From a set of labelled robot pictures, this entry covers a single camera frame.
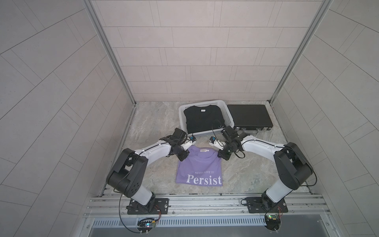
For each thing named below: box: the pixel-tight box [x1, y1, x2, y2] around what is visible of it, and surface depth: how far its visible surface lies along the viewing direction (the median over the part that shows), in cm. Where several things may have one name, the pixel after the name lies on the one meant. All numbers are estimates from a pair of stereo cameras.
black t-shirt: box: [183, 105, 225, 134], surface depth 102 cm
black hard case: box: [227, 104, 274, 131], surface depth 100 cm
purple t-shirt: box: [175, 145, 223, 187], surface depth 83 cm
